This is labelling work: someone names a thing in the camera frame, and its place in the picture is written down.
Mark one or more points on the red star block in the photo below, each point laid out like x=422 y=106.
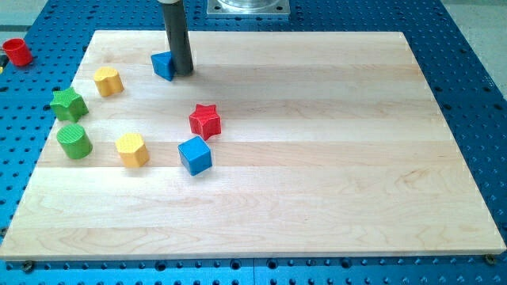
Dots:
x=205 y=121

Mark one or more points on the blue cube block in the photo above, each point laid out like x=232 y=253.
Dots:
x=195 y=155

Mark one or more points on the yellow hexagon block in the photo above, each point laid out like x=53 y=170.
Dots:
x=132 y=150

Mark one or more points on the green star block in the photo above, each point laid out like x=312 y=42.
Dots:
x=68 y=105

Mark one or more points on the light wooden board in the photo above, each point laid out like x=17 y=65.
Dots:
x=331 y=145

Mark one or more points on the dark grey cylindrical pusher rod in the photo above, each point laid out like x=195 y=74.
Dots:
x=173 y=12

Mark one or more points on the blue triangular block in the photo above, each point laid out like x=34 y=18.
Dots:
x=162 y=64

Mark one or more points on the yellow heart block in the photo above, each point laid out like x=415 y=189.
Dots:
x=107 y=80

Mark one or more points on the green cylinder block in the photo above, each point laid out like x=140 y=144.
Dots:
x=74 y=141

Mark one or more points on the red cylinder block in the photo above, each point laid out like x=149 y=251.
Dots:
x=17 y=51

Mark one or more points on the left board stop screw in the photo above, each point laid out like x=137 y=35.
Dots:
x=27 y=266

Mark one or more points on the board stop screw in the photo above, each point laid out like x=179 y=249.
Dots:
x=27 y=266
x=490 y=259

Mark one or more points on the right board stop screw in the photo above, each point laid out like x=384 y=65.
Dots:
x=490 y=259

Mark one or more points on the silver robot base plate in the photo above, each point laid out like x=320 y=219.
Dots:
x=247 y=7

